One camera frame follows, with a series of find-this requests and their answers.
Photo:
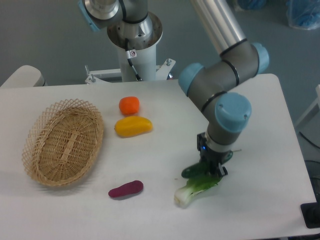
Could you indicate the white side frame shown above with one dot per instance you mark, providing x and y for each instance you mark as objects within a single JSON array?
[{"x": 310, "y": 112}]

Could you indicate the white chair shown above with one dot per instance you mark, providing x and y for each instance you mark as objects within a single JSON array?
[{"x": 25, "y": 77}]

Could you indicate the blue plastic bag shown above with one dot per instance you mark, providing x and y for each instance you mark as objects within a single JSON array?
[
  {"x": 248, "y": 5},
  {"x": 303, "y": 14}
]

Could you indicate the bok choy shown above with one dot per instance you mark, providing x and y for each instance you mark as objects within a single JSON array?
[{"x": 183, "y": 196}]

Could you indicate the purple sweet potato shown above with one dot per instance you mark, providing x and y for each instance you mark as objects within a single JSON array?
[{"x": 127, "y": 189}]

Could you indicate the black device at edge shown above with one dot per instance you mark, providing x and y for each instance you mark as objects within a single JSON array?
[{"x": 311, "y": 214}]

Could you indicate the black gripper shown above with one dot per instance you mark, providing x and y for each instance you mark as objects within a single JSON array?
[{"x": 213, "y": 152}]

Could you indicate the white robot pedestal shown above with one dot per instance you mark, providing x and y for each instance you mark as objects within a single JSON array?
[{"x": 136, "y": 47}]

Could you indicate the green cucumber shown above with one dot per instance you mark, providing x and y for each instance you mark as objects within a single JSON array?
[{"x": 195, "y": 169}]

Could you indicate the woven wicker basket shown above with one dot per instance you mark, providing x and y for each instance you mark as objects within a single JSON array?
[{"x": 63, "y": 143}]

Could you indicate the yellow mango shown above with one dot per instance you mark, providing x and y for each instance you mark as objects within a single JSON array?
[{"x": 132, "y": 126}]

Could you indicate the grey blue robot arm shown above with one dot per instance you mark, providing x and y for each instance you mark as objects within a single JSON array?
[{"x": 210, "y": 89}]

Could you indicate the orange bell pepper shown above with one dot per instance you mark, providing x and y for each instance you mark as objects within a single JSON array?
[{"x": 129, "y": 105}]

